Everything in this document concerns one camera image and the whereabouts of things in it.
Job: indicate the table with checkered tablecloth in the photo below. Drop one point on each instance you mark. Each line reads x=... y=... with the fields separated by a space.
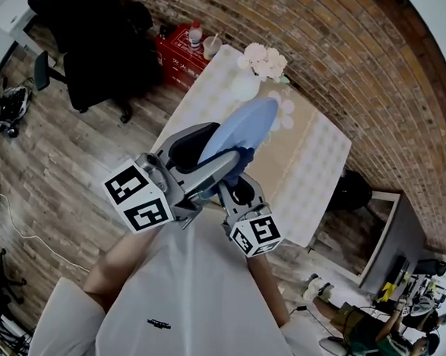
x=303 y=171

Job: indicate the black backpack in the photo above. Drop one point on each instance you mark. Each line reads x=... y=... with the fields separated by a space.
x=349 y=190

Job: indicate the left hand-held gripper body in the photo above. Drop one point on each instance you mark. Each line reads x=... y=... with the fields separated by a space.
x=141 y=198

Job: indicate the dark blue cloth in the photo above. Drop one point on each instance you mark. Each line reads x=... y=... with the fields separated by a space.
x=243 y=167

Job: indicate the white framed mirror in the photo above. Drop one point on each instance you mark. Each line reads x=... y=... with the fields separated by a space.
x=356 y=236

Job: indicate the dark grey cabinet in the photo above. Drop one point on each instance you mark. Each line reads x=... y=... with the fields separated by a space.
x=401 y=239

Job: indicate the person's white t-shirt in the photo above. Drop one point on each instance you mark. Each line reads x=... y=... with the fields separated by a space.
x=199 y=305

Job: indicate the pale pink flower bunch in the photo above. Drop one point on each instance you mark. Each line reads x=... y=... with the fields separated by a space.
x=263 y=62

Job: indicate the black office chair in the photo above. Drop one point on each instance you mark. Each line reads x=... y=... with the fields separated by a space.
x=430 y=268
x=98 y=50

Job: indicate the clear plastic bottle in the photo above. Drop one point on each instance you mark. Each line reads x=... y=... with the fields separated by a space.
x=195 y=36

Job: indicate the white desk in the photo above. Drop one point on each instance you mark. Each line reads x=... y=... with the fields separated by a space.
x=9 y=21

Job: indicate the person's left forearm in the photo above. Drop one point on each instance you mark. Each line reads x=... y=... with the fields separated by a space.
x=125 y=265

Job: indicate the person's right forearm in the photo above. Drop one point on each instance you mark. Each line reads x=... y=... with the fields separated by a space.
x=268 y=290

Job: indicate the black and white gear pile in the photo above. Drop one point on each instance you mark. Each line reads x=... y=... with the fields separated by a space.
x=7 y=109

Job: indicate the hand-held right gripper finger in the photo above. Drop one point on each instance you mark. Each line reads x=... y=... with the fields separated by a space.
x=250 y=194
x=229 y=200

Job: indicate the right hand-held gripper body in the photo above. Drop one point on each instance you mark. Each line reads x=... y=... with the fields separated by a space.
x=253 y=232

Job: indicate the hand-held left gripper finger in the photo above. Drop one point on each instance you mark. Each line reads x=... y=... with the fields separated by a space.
x=187 y=148
x=215 y=173

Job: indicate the red box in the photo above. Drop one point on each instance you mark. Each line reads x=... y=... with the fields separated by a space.
x=178 y=60

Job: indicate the big light blue plate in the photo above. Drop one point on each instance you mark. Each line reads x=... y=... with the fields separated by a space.
x=242 y=125

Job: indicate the clear plastic cup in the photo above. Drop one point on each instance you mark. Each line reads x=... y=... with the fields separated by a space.
x=211 y=49

